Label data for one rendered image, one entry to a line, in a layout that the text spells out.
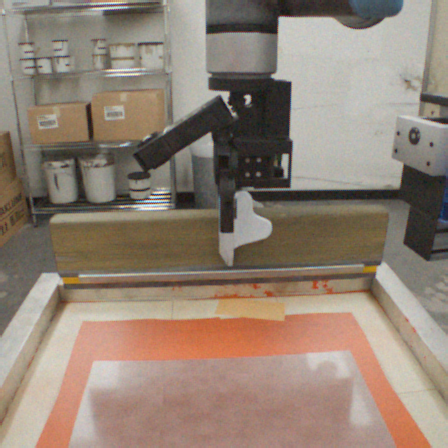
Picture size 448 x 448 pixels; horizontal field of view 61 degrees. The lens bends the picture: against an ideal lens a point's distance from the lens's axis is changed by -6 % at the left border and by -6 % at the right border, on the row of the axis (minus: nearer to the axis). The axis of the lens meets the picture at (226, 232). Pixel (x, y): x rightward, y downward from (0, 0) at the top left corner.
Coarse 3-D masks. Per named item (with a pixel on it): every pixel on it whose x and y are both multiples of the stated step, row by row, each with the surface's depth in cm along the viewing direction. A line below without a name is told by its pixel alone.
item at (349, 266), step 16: (80, 272) 48; (96, 272) 48; (112, 272) 48; (128, 272) 48; (144, 272) 48; (160, 272) 48; (176, 272) 48; (192, 272) 48; (208, 272) 48; (224, 272) 48; (240, 272) 48; (256, 272) 48; (272, 272) 48; (288, 272) 49; (304, 272) 49; (320, 272) 49; (336, 272) 49; (352, 272) 49
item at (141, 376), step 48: (96, 336) 56; (144, 336) 56; (192, 336) 56; (96, 384) 47; (144, 384) 47; (192, 384) 48; (48, 432) 40; (96, 432) 41; (144, 432) 41; (192, 432) 41
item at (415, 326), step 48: (48, 288) 61; (96, 288) 63; (144, 288) 63; (192, 288) 64; (240, 288) 64; (288, 288) 65; (336, 288) 66; (384, 288) 61; (432, 336) 50; (0, 384) 42
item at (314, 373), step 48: (240, 336) 56; (288, 336) 56; (336, 336) 56; (240, 384) 48; (288, 384) 48; (336, 384) 47; (384, 384) 47; (240, 432) 41; (288, 432) 41; (336, 432) 41; (384, 432) 40
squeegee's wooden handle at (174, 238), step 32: (64, 224) 46; (96, 224) 46; (128, 224) 46; (160, 224) 46; (192, 224) 47; (288, 224) 47; (320, 224) 48; (352, 224) 48; (384, 224) 48; (64, 256) 47; (96, 256) 48; (128, 256) 48; (160, 256) 48; (192, 256) 48; (256, 256) 49; (288, 256) 49; (320, 256) 50; (352, 256) 50
